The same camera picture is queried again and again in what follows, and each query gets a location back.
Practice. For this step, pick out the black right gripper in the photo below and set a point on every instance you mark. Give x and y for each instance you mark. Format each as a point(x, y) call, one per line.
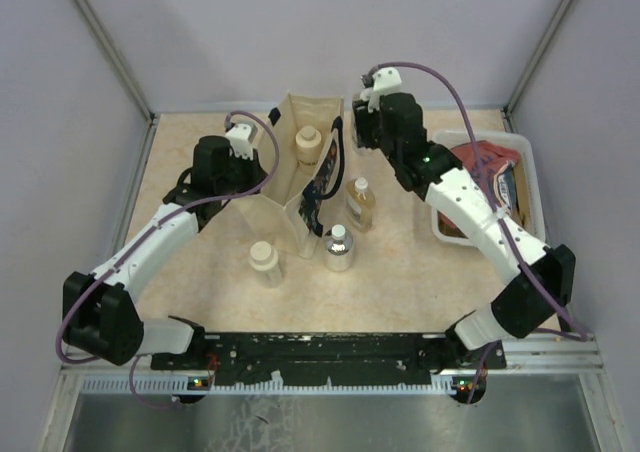
point(363, 122)

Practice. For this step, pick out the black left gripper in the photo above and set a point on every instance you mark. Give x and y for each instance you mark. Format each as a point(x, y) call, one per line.
point(257, 173)

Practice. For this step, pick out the clear bottle amber liquid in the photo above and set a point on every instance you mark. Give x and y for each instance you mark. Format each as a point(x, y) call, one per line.
point(360, 203)

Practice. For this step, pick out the cream canvas tote bag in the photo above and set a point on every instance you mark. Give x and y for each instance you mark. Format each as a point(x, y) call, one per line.
point(286, 212)

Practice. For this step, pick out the cream lotion bottle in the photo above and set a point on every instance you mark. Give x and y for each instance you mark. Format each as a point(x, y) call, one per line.
point(308, 147)

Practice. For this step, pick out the silver bottle white cap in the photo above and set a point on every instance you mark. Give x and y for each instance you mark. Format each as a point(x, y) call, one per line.
point(339, 248)

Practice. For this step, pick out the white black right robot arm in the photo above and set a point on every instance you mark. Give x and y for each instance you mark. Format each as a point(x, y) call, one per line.
point(537, 278)

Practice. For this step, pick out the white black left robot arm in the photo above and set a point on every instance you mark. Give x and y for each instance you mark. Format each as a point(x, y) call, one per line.
point(99, 308)

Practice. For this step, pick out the white plastic basket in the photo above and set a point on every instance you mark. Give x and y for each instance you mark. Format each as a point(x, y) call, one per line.
point(453, 138)

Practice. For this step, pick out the orange printed t-shirt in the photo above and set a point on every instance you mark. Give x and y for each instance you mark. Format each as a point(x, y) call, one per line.
point(496, 173)

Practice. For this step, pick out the tan cloth in basket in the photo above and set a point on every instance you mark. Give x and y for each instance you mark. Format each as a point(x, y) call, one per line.
point(521, 213)

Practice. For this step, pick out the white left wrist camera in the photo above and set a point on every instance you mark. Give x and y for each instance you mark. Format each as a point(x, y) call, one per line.
point(241, 137)

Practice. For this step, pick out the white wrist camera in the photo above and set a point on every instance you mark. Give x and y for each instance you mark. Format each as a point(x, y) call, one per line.
point(377, 84)
point(241, 137)

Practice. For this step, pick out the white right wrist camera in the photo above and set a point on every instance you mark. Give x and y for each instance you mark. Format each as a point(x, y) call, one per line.
point(377, 84)

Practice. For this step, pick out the aluminium frame rail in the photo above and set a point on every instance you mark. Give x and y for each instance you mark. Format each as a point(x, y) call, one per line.
point(114, 57)

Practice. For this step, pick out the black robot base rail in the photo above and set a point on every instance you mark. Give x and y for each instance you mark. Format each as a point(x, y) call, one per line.
point(317, 359)

